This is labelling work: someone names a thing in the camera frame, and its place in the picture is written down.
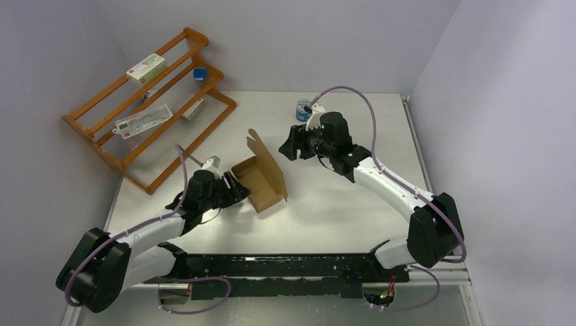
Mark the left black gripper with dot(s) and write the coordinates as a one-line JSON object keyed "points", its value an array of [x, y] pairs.
{"points": [[235, 193]]}

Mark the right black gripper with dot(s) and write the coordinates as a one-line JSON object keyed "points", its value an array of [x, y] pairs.
{"points": [[297, 140]]}

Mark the brown cardboard box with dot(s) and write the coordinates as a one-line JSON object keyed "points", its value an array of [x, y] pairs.
{"points": [[261, 174]]}

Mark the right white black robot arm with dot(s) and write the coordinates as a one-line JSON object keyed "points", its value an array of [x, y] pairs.
{"points": [[434, 228]]}

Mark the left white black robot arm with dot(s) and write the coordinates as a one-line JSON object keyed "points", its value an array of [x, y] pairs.
{"points": [[104, 264]]}

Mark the small grey white box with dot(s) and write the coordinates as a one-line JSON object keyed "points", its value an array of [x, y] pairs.
{"points": [[196, 108]]}

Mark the green white carton box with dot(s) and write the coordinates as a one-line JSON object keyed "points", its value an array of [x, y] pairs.
{"points": [[147, 69]]}

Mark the blue white round jar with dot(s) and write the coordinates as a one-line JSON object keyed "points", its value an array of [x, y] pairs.
{"points": [[303, 110]]}

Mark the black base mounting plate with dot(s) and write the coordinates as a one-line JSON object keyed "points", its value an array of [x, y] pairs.
{"points": [[342, 274]]}

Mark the orange wooden rack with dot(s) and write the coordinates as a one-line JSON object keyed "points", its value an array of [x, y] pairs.
{"points": [[148, 159]]}

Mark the small blue cube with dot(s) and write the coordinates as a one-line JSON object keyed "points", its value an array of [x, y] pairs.
{"points": [[199, 74]]}

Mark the clear plastic packet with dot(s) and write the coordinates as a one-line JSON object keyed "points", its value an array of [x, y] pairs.
{"points": [[142, 121]]}

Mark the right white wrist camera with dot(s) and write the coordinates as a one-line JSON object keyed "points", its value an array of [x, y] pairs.
{"points": [[313, 122]]}

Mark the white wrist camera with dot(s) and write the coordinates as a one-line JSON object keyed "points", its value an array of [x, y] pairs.
{"points": [[212, 165], [313, 122]]}

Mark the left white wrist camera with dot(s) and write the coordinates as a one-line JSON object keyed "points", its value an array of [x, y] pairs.
{"points": [[212, 165]]}

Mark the aluminium frame rails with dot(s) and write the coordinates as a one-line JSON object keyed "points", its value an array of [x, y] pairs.
{"points": [[104, 264]]}

